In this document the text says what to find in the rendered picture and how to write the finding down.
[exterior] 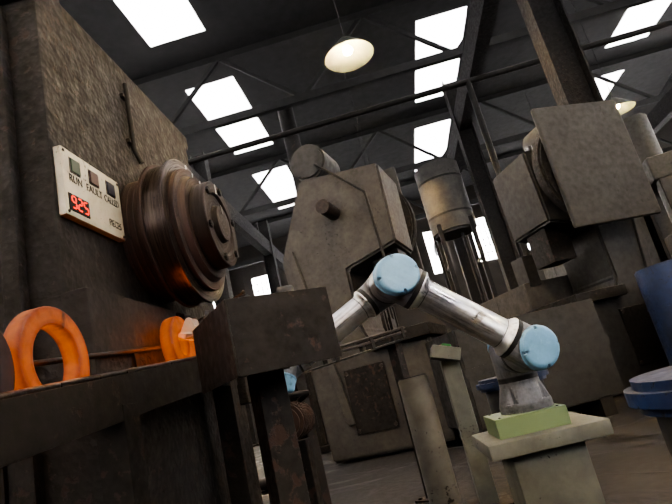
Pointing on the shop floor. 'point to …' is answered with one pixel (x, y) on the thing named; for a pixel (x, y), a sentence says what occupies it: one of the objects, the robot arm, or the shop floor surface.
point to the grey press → (587, 221)
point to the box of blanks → (559, 318)
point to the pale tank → (452, 218)
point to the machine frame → (88, 255)
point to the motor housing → (304, 416)
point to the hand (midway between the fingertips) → (177, 337)
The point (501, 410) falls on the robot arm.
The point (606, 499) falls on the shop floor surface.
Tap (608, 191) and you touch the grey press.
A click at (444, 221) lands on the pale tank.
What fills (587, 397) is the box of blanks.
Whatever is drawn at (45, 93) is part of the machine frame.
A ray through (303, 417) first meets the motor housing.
